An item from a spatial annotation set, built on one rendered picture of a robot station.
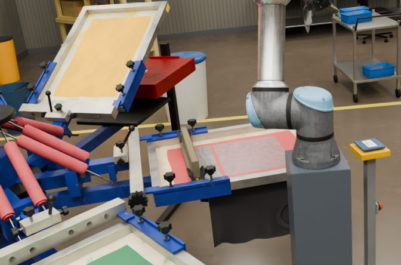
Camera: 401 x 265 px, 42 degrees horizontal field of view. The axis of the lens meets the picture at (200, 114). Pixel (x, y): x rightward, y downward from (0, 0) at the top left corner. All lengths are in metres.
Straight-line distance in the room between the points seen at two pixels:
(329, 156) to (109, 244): 0.80
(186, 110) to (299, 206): 3.88
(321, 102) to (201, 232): 2.18
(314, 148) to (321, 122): 0.09
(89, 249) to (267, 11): 0.97
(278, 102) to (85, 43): 1.78
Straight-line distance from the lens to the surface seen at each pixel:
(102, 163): 2.26
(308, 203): 1.67
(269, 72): 1.63
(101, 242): 1.84
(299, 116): 1.59
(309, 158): 1.63
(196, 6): 9.88
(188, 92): 5.39
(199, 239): 3.54
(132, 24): 3.11
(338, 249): 1.77
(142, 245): 1.81
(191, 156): 2.14
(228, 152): 2.39
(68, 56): 3.15
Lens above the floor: 1.93
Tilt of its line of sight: 20 degrees down
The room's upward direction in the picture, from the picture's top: 7 degrees counter-clockwise
